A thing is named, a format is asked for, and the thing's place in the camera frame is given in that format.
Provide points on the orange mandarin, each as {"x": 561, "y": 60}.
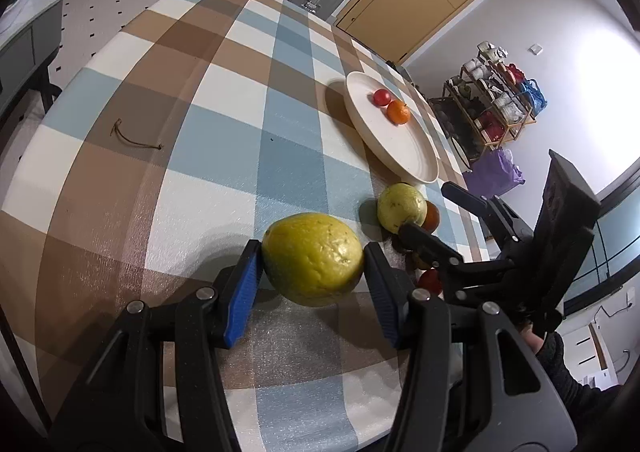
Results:
{"x": 398, "y": 113}

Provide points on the dark window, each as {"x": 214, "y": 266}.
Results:
{"x": 610, "y": 242}

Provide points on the dark purple plum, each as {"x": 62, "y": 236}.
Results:
{"x": 433, "y": 217}

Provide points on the checked tablecloth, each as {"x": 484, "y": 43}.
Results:
{"x": 225, "y": 82}

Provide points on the white low cabinet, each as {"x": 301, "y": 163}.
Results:
{"x": 595, "y": 352}

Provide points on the person's right forearm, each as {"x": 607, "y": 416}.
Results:
{"x": 575, "y": 392}

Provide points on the small yellow guava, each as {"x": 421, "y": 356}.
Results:
{"x": 400, "y": 206}

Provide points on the purple plastic bag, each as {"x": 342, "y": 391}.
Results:
{"x": 495, "y": 172}

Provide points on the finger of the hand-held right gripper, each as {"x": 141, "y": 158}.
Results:
{"x": 430, "y": 247}
{"x": 470, "y": 202}

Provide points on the wooden shoe rack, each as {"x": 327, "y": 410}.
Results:
{"x": 492, "y": 102}

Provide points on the red tomato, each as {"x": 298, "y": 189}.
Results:
{"x": 431, "y": 282}
{"x": 382, "y": 97}

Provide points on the grey desk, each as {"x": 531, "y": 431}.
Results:
{"x": 25, "y": 42}

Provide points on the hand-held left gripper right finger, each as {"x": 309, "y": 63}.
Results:
{"x": 382, "y": 292}

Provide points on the cream round plate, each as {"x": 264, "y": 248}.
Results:
{"x": 390, "y": 147}

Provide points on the large yellow guava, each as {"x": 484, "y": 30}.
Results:
{"x": 312, "y": 259}

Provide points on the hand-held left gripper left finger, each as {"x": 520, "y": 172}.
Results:
{"x": 242, "y": 292}

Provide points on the brown kiwi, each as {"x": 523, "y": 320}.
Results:
{"x": 417, "y": 262}

